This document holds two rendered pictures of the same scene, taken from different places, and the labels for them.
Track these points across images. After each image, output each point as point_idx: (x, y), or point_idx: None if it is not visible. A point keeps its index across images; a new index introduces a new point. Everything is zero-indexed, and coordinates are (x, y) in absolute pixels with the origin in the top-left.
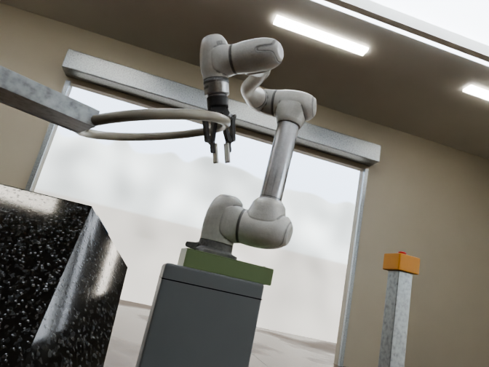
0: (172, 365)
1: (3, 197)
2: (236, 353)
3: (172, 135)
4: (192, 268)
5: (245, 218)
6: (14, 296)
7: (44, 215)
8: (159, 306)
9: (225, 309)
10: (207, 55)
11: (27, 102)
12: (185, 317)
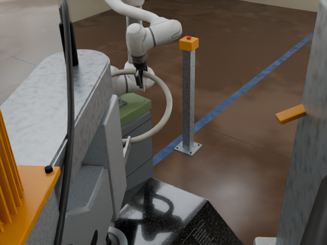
0: (127, 169)
1: (198, 220)
2: (147, 146)
3: None
4: (121, 129)
5: (130, 82)
6: (229, 237)
7: (208, 215)
8: None
9: (139, 134)
10: (138, 46)
11: None
12: None
